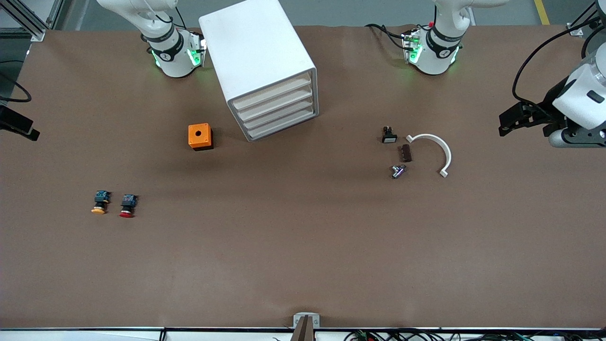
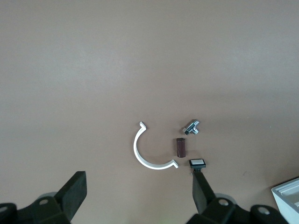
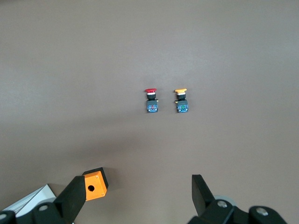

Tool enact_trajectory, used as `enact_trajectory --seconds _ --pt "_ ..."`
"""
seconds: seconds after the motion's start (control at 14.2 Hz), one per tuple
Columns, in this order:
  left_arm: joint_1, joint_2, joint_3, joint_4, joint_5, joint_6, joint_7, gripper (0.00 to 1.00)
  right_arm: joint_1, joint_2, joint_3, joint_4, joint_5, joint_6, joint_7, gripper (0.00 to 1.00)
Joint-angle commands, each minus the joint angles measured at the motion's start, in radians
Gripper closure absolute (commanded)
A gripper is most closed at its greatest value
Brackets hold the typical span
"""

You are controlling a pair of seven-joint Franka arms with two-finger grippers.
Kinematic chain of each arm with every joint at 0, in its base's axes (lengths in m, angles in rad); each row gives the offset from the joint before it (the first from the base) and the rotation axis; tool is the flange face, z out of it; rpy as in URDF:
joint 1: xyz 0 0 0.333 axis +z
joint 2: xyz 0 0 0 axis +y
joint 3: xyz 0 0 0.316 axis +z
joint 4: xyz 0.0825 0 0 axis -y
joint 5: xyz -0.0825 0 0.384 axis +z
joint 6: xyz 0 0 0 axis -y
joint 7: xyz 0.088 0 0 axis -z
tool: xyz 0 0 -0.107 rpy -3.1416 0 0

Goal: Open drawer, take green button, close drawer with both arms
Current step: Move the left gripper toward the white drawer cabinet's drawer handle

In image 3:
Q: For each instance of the orange button enclosure box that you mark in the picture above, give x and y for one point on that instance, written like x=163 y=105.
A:
x=96 y=180

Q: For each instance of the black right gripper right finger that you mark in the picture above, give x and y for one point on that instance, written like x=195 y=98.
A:
x=203 y=200

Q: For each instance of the yellow mushroom push button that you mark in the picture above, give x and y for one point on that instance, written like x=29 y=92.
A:
x=181 y=102

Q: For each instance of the red mushroom push button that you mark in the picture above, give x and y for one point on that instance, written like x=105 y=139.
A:
x=152 y=102

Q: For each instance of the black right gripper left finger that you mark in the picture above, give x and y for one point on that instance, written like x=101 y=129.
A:
x=70 y=205

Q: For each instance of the white drawer cabinet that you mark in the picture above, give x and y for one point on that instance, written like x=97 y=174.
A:
x=35 y=198

